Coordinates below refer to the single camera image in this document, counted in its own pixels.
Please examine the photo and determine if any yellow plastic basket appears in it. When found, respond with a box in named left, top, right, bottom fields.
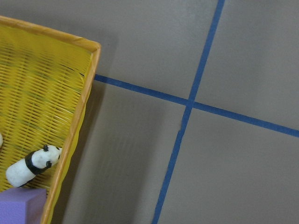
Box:
left=0, top=16, right=101, bottom=224

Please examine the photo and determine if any panda toy figure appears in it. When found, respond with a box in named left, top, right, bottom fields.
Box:
left=6, top=145, right=62, bottom=187

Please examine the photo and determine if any purple foam cube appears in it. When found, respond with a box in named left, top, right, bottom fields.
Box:
left=0, top=188, right=46, bottom=224

